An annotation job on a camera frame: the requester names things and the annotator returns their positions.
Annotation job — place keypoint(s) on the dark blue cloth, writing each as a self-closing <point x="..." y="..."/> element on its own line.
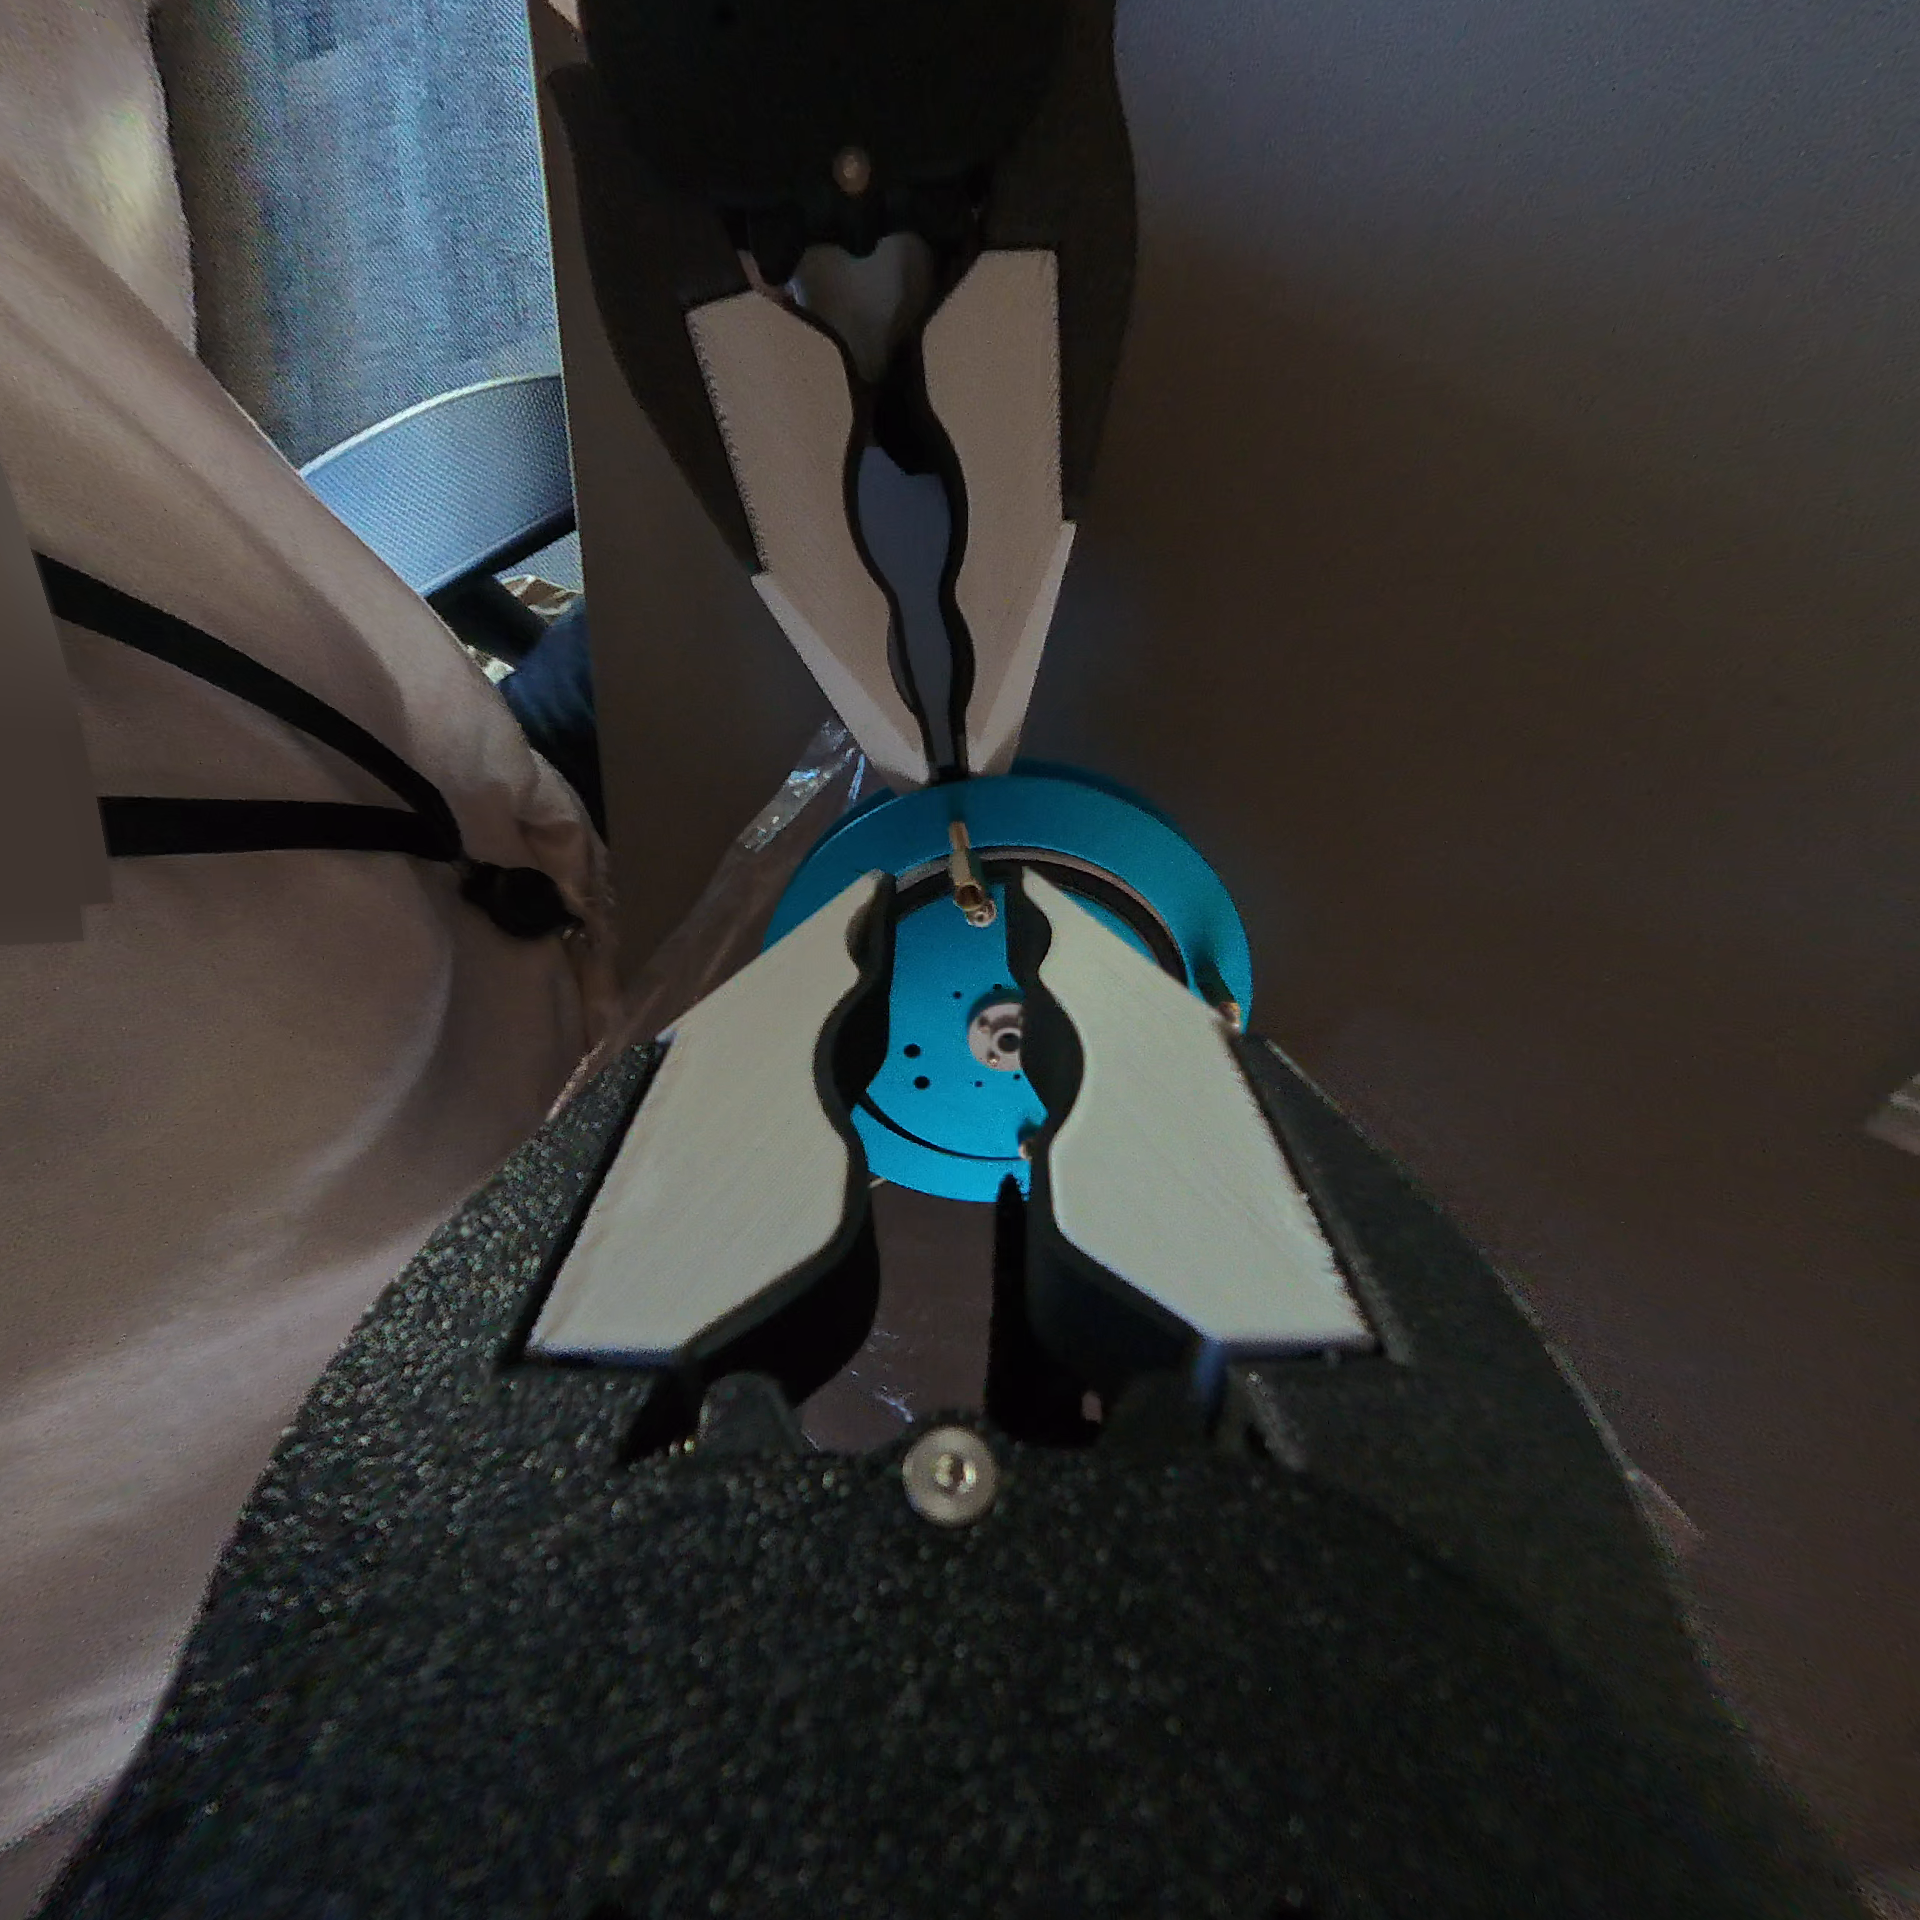
<point x="555" y="704"/>

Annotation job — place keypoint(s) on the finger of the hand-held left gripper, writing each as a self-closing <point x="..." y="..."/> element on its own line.
<point x="1013" y="422"/>
<point x="786" y="452"/>

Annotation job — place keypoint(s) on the person's beige shirt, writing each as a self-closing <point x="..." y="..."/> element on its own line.
<point x="225" y="1200"/>

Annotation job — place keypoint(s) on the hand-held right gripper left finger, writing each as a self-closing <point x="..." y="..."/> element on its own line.
<point x="704" y="1185"/>

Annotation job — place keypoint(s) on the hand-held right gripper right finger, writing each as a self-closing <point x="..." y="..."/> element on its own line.
<point x="1185" y="1185"/>

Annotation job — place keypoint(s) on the black mesh office chair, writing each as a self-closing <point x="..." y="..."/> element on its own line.
<point x="434" y="465"/>

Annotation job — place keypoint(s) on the clear plastic bag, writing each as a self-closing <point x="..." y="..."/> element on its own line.
<point x="795" y="780"/>

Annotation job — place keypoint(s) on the grey desk with wooden edge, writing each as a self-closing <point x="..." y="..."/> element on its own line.
<point x="1499" y="600"/>

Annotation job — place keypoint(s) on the blue round metal turntable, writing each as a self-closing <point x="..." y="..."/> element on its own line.
<point x="1155" y="885"/>

